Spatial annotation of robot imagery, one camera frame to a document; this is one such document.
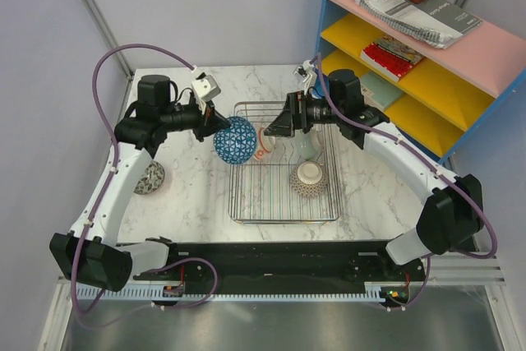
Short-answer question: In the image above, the light blue cable duct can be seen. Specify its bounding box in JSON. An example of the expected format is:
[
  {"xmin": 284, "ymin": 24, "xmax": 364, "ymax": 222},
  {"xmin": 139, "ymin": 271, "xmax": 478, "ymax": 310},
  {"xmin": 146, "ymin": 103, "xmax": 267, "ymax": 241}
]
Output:
[{"xmin": 101, "ymin": 280, "xmax": 408, "ymax": 303}]

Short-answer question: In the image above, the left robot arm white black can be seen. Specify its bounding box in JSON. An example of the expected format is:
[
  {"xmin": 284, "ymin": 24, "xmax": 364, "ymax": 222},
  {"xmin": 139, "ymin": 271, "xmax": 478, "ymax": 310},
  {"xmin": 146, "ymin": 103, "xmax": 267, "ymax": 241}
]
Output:
[{"xmin": 49, "ymin": 73, "xmax": 230, "ymax": 292}]

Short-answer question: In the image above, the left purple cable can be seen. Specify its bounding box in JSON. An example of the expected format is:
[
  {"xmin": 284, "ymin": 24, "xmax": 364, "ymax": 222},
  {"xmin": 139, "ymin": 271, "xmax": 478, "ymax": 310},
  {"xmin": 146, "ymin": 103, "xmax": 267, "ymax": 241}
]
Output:
[{"xmin": 70, "ymin": 43, "xmax": 218, "ymax": 330}]

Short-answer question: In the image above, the light green book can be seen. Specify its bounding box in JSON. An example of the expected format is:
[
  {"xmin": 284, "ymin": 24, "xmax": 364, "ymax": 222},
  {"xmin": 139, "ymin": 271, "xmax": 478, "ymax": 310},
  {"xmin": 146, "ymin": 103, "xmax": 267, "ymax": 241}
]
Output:
[{"xmin": 360, "ymin": 72, "xmax": 404, "ymax": 111}]

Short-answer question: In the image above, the grey patterned bowl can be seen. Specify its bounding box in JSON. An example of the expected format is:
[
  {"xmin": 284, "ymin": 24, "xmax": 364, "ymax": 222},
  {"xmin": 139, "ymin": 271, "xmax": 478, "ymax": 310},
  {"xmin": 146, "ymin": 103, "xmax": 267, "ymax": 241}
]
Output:
[{"xmin": 134, "ymin": 160, "xmax": 165, "ymax": 196}]

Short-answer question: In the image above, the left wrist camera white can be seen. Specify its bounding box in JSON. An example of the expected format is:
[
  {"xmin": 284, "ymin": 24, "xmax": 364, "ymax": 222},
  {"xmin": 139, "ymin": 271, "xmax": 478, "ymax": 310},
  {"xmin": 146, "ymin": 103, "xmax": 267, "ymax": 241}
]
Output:
[{"xmin": 191, "ymin": 66, "xmax": 221, "ymax": 105}]

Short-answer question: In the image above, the spiral bound notebook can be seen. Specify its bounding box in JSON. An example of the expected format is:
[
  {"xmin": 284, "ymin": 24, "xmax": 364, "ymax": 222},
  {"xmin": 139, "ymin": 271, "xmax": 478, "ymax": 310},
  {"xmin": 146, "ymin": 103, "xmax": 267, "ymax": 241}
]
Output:
[{"xmin": 355, "ymin": 0, "xmax": 463, "ymax": 49}]

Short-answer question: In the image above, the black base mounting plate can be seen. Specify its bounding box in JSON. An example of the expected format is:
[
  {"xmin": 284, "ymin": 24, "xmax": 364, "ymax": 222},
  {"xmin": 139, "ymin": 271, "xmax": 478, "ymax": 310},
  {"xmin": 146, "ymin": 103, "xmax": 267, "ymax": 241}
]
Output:
[{"xmin": 135, "ymin": 241, "xmax": 425, "ymax": 295}]

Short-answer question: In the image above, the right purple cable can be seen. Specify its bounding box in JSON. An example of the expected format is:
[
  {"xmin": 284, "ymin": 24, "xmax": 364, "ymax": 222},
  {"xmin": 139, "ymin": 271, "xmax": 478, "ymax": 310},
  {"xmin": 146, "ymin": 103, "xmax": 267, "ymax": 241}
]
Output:
[{"xmin": 311, "ymin": 53, "xmax": 499, "ymax": 313}]

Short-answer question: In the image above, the orange patterned glass bowl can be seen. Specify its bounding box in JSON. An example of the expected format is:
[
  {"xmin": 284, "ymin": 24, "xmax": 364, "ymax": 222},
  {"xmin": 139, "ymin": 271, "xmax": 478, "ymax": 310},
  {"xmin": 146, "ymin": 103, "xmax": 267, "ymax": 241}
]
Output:
[{"xmin": 253, "ymin": 127, "xmax": 276, "ymax": 161}]

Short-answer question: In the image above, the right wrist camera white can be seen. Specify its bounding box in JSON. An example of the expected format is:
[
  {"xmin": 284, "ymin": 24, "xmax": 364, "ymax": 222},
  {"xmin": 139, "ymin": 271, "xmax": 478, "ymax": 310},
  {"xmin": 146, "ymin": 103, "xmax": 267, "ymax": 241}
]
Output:
[{"xmin": 293, "ymin": 60, "xmax": 317, "ymax": 93}]

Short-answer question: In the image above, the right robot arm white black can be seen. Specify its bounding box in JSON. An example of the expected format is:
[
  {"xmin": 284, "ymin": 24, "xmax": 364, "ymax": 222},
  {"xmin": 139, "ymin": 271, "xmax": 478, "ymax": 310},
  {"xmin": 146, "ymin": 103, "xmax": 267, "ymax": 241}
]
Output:
[{"xmin": 265, "ymin": 69, "xmax": 484, "ymax": 280}]

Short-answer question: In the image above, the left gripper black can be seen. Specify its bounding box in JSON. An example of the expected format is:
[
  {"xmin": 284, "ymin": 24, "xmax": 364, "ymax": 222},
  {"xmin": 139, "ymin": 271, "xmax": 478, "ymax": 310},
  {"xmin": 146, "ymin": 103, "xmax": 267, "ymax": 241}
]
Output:
[{"xmin": 159, "ymin": 99, "xmax": 230, "ymax": 142}]

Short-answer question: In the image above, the purple cable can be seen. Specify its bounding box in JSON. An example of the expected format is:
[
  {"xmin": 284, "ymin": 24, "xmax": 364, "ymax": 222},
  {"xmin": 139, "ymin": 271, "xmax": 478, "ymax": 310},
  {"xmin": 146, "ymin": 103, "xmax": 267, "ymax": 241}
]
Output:
[
  {"xmin": 311, "ymin": 53, "xmax": 499, "ymax": 313},
  {"xmin": 70, "ymin": 43, "xmax": 218, "ymax": 330}
]

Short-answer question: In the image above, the green glass bowl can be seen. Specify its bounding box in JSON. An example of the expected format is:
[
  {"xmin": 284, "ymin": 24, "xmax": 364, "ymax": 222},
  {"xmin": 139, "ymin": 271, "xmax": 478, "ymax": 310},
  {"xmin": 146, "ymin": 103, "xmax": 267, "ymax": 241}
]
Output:
[{"xmin": 293, "ymin": 129, "xmax": 324, "ymax": 160}]

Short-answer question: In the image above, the colourful wooden shelf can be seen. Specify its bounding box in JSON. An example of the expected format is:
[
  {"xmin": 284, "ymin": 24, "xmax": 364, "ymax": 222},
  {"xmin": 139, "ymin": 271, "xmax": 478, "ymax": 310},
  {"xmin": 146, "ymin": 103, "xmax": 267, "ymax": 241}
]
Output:
[{"xmin": 316, "ymin": 0, "xmax": 525, "ymax": 161}]

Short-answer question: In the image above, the metal wire dish rack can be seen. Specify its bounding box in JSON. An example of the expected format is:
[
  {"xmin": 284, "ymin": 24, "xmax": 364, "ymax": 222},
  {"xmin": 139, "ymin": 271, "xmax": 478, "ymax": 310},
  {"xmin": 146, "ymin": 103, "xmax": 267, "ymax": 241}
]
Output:
[{"xmin": 228, "ymin": 125, "xmax": 342, "ymax": 224}]

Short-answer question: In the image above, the brown patterned bowl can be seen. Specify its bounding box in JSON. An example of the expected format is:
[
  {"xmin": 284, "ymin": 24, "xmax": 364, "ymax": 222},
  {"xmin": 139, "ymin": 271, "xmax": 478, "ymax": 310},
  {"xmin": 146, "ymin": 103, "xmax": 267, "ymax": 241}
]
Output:
[{"xmin": 289, "ymin": 161, "xmax": 328, "ymax": 198}]

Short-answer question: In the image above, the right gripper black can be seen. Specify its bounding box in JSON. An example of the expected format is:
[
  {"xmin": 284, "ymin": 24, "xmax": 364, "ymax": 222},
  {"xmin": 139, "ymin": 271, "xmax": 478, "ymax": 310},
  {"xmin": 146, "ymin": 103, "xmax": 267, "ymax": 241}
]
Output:
[{"xmin": 263, "ymin": 91, "xmax": 343, "ymax": 138}]

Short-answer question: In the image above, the blue patterned bowl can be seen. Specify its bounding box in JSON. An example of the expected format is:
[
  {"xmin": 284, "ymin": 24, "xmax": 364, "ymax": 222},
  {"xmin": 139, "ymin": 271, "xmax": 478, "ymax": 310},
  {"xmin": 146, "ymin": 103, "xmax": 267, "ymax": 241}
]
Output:
[{"xmin": 213, "ymin": 116, "xmax": 257, "ymax": 165}]

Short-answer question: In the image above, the grey setup guide booklet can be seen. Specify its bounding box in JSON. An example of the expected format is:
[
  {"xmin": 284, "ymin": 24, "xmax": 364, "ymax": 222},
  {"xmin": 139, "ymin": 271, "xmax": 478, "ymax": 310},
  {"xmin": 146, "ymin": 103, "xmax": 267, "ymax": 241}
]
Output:
[{"xmin": 381, "ymin": 0, "xmax": 483, "ymax": 48}]

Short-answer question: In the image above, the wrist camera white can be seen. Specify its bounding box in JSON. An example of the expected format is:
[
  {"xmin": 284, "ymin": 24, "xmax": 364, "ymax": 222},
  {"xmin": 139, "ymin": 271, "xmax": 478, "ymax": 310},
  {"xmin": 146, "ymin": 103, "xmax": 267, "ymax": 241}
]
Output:
[
  {"xmin": 293, "ymin": 60, "xmax": 317, "ymax": 93},
  {"xmin": 191, "ymin": 66, "xmax": 221, "ymax": 105}
]

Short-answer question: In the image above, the aluminium frame rail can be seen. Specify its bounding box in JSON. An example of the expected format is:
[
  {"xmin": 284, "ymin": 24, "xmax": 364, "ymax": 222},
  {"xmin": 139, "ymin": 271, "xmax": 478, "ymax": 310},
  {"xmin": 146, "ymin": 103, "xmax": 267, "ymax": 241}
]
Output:
[{"xmin": 77, "ymin": 253, "xmax": 505, "ymax": 291}]

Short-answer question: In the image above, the red patterned book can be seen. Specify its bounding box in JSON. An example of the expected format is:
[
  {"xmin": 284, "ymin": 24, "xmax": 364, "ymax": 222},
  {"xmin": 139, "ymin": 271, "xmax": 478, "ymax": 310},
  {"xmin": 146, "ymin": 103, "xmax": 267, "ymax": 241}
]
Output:
[{"xmin": 360, "ymin": 35, "xmax": 425, "ymax": 82}]

